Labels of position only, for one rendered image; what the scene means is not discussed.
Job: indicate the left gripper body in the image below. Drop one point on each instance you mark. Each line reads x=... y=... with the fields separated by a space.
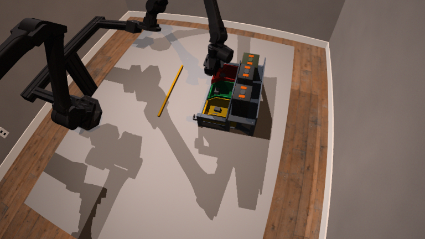
x=221 y=64

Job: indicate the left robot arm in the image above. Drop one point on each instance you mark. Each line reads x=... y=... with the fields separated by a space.
x=218 y=33

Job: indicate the dark grey shelf rack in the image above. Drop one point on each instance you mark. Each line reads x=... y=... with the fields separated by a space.
x=243 y=122

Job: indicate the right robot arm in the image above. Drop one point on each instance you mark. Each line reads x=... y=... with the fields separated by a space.
x=30 y=33

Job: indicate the green open bin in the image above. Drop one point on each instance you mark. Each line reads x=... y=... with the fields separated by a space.
x=225 y=90

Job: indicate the red bin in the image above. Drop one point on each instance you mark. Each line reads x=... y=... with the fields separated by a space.
x=230 y=72

